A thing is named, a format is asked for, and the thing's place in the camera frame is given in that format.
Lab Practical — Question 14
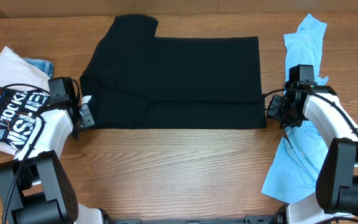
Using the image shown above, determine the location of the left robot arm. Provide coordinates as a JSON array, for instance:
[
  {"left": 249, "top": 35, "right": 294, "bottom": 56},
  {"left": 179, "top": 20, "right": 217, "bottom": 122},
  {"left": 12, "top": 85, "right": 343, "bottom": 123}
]
[{"left": 0, "top": 77, "right": 111, "bottom": 224}]

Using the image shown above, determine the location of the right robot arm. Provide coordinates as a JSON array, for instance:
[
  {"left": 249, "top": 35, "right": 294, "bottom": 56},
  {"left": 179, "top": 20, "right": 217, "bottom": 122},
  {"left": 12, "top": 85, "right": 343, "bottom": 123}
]
[{"left": 266, "top": 65, "right": 358, "bottom": 223}]

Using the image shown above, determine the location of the light blue t-shirt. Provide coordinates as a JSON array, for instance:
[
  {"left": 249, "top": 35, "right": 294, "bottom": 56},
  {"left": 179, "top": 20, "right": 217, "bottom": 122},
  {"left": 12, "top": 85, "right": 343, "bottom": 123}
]
[{"left": 262, "top": 14, "right": 329, "bottom": 203}]

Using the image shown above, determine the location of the black printed folded t-shirt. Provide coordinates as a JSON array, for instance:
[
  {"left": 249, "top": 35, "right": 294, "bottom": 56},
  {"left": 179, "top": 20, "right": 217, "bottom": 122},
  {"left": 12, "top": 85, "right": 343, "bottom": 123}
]
[{"left": 0, "top": 84, "right": 50, "bottom": 155}]

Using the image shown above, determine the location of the folded white garment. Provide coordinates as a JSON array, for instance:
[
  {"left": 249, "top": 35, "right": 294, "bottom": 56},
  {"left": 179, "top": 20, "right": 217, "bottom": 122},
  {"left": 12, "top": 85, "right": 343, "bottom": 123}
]
[{"left": 0, "top": 45, "right": 52, "bottom": 156}]

